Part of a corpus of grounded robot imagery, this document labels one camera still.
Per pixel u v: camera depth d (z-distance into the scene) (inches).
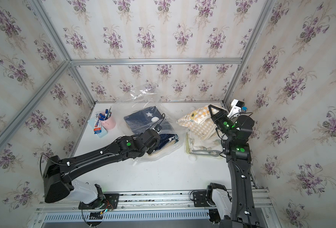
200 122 24.3
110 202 28.5
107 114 38.8
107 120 37.6
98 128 38.6
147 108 42.5
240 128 18.2
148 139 21.5
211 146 34.9
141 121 37.8
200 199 28.9
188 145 35.5
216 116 22.3
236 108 22.9
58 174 15.6
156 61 37.4
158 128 25.5
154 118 38.7
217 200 23.2
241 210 15.1
